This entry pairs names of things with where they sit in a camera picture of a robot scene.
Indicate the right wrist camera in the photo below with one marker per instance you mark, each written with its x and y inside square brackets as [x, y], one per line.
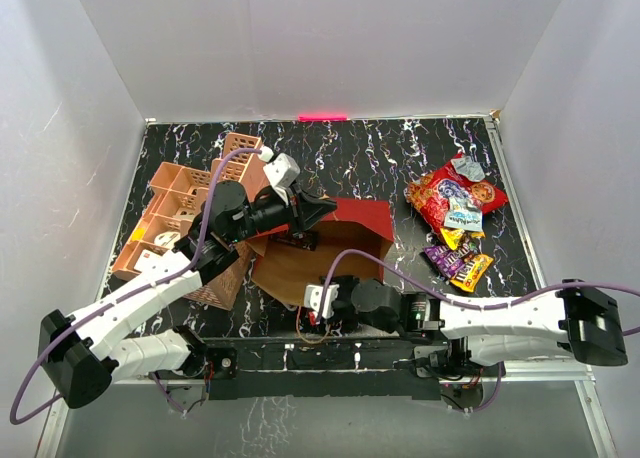
[320, 302]

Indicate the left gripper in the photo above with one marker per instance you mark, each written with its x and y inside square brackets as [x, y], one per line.
[303, 210]

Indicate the purple M&M's packet outside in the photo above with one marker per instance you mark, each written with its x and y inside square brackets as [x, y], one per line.
[448, 261]

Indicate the black front base bar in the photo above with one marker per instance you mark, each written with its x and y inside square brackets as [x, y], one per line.
[338, 367]

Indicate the yellow M&M's packet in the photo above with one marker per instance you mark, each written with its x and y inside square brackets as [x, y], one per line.
[468, 276]
[454, 238]

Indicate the purple M&M's packet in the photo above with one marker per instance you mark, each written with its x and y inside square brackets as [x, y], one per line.
[305, 240]

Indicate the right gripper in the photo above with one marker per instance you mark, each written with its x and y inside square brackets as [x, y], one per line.
[344, 281]

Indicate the red candy bag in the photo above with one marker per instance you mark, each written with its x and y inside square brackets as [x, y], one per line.
[430, 194]

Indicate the light blue snack packet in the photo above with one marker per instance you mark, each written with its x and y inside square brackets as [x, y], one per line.
[464, 215]

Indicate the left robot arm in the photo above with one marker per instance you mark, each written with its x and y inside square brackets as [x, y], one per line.
[84, 352]

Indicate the yellow object in organizer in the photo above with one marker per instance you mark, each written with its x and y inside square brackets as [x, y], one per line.
[138, 233]

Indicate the red paper bag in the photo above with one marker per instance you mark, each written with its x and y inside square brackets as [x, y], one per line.
[351, 241]

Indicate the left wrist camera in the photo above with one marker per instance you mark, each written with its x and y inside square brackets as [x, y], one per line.
[281, 171]

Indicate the silver grey candy wrapper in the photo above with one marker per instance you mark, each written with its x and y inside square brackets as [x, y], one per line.
[465, 166]

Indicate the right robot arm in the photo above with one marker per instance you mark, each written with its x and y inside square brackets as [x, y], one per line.
[575, 318]

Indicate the pink tape strip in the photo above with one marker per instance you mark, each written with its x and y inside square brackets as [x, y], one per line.
[321, 117]

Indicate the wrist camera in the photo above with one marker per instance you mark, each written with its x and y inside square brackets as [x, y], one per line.
[320, 302]
[281, 171]

